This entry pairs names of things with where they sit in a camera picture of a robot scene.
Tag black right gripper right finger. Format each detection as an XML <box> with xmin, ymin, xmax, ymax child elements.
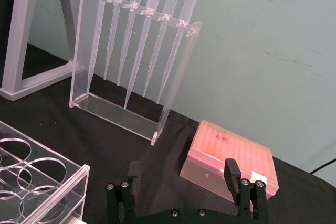
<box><xmin>223</xmin><ymin>158</ymin><xmax>269</xmax><ymax>221</ymax></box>

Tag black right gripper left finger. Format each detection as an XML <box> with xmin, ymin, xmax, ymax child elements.
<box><xmin>105</xmin><ymin>160</ymin><xmax>143</xmax><ymax>222</ymax></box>

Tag small white tape piece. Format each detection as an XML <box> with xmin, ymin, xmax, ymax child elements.
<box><xmin>250</xmin><ymin>170</ymin><xmax>268</xmax><ymax>186</ymax></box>

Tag pink pipette tip box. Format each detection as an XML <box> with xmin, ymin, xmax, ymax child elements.
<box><xmin>180</xmin><ymin>119</ymin><xmax>279</xmax><ymax>204</ymax></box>

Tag black table cloth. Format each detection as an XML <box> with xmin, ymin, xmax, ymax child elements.
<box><xmin>0</xmin><ymin>0</ymin><xmax>336</xmax><ymax>224</ymax></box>

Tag clear acrylic tube rack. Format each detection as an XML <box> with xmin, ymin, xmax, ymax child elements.
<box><xmin>0</xmin><ymin>121</ymin><xmax>90</xmax><ymax>224</ymax></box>

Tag clear acrylic pipette rack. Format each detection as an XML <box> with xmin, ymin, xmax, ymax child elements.
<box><xmin>68</xmin><ymin>0</ymin><xmax>203</xmax><ymax>146</ymax></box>

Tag thin black cable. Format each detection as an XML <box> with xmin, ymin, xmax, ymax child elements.
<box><xmin>310</xmin><ymin>155</ymin><xmax>336</xmax><ymax>175</ymax></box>

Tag grey arched stand frame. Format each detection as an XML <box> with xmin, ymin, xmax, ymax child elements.
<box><xmin>0</xmin><ymin>0</ymin><xmax>79</xmax><ymax>102</ymax></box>

